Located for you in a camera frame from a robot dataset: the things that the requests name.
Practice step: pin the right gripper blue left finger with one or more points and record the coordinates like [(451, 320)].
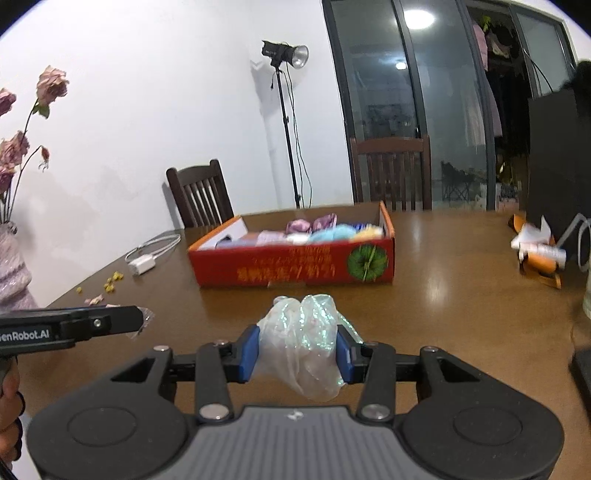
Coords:
[(216, 365)]

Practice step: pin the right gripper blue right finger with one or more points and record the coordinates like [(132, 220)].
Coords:
[(372, 364)]

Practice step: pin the iridescent plastic bag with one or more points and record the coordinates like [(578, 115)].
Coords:
[(297, 342)]

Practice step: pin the pink layered sponge block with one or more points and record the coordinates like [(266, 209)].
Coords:
[(246, 241)]

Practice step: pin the white yellow plush sheep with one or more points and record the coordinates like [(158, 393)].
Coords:
[(370, 232)]

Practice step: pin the light blue plush toy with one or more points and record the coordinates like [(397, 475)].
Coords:
[(340, 232)]

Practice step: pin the lavender knit pouch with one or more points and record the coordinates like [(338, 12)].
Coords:
[(267, 237)]

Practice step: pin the blue white tissue pack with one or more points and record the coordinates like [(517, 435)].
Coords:
[(361, 226)]

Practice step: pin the white foam cylinder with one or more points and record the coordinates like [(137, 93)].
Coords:
[(298, 238)]

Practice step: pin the purple satin scrunchie cloth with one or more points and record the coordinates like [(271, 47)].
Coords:
[(302, 225)]

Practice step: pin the person left hand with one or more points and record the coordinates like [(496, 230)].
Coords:
[(12, 407)]

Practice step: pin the pink ceramic vase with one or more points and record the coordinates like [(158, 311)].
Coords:
[(14, 274)]

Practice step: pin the pink paper scrap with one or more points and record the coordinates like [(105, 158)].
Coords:
[(94, 301)]

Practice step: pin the yellow crumbs on table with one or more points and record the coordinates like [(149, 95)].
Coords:
[(99, 283)]

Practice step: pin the red orange cardboard box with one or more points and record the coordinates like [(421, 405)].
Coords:
[(342, 262)]

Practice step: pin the dark wooden chair left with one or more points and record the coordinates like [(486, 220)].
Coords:
[(200, 195)]

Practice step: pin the dark wooden chair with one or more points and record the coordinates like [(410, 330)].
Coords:
[(200, 195), (394, 170)]

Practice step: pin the dark wooden chair right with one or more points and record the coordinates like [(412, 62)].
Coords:
[(394, 170)]

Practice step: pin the black smartphone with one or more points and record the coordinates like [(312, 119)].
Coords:
[(580, 368)]

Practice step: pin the dried pink rose bouquet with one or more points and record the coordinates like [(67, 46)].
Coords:
[(16, 152)]

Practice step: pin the black box monitor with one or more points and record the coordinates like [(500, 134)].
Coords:
[(559, 161)]

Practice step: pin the sliding glass door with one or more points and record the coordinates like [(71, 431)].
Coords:
[(462, 72)]

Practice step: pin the studio light on stand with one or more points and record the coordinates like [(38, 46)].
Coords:
[(283, 58)]

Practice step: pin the black garment on box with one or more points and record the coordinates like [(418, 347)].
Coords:
[(581, 80)]

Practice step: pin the white charger with cable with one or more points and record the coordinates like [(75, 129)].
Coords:
[(143, 258)]

